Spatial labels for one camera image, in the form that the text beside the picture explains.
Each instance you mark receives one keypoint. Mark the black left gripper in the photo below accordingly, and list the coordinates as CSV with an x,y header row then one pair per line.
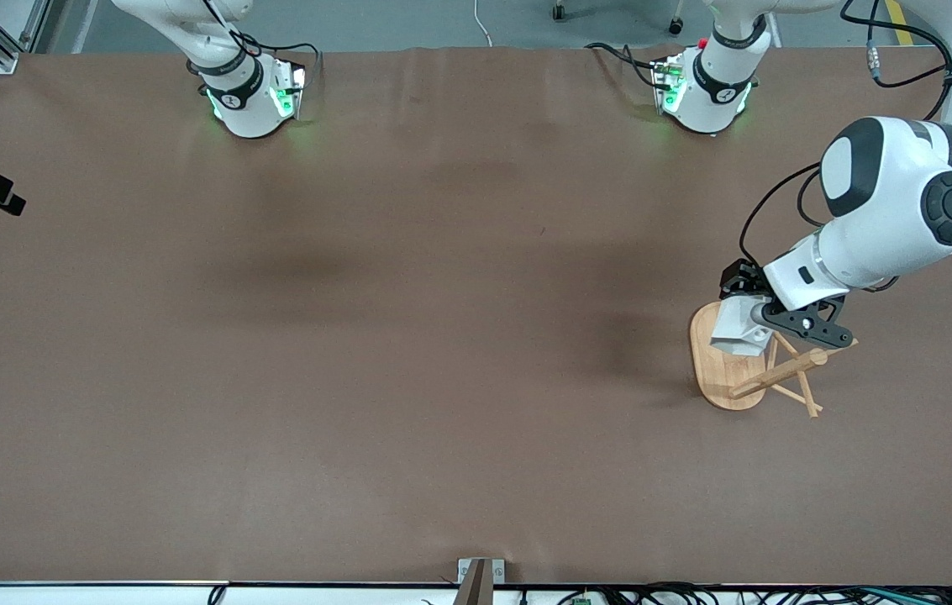
x,y
742,280

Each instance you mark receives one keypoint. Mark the white hexagonal plastic cup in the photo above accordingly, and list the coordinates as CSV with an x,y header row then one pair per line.
x,y
732,332

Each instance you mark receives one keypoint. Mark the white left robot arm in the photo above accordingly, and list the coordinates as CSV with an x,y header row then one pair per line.
x,y
896,210

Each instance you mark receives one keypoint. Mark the aluminium frame post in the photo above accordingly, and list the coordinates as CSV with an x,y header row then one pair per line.
x,y
1,60

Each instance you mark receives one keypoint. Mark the brown table cover sheet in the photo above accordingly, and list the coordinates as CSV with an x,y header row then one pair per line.
x,y
442,378

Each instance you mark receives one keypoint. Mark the grey metal bracket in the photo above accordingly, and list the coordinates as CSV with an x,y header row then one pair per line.
x,y
497,570

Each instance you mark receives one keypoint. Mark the wooden cup rack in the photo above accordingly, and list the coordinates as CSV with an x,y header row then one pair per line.
x,y
715,378

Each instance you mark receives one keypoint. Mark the black left camera mount plate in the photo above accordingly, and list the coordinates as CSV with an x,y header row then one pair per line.
x,y
812,323

